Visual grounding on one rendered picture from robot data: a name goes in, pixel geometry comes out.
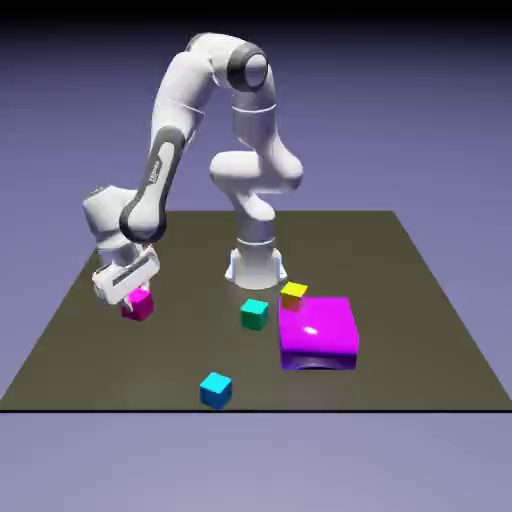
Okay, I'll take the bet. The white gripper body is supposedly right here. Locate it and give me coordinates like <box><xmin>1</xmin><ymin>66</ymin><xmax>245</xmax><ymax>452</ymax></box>
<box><xmin>92</xmin><ymin>253</ymin><xmax>161</xmax><ymax>306</ymax></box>

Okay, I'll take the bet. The small magenta cube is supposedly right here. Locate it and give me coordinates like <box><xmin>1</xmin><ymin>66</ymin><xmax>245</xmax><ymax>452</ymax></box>
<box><xmin>120</xmin><ymin>287</ymin><xmax>155</xmax><ymax>322</ymax></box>

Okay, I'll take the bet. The small cyan cube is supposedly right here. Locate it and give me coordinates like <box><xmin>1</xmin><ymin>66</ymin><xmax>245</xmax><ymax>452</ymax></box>
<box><xmin>199</xmin><ymin>371</ymin><xmax>234</xmax><ymax>411</ymax></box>

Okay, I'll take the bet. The small teal cube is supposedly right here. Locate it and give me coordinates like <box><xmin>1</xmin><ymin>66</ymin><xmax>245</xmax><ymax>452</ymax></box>
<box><xmin>239</xmin><ymin>298</ymin><xmax>270</xmax><ymax>332</ymax></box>

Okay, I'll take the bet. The small yellow cube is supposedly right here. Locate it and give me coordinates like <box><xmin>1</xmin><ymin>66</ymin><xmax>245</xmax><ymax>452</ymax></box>
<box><xmin>279</xmin><ymin>281</ymin><xmax>309</xmax><ymax>313</ymax></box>

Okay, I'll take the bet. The large magenta box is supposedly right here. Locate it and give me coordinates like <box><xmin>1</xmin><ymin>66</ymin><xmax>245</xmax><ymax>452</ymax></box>
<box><xmin>278</xmin><ymin>296</ymin><xmax>360</xmax><ymax>372</ymax></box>

